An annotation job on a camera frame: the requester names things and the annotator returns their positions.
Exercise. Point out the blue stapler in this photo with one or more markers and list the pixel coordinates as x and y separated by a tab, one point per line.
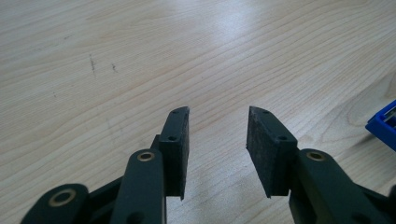
384	129

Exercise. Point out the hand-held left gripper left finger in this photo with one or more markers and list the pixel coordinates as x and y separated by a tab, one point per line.
174	155

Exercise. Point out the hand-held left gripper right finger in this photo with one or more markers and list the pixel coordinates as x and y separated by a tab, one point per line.
274	161

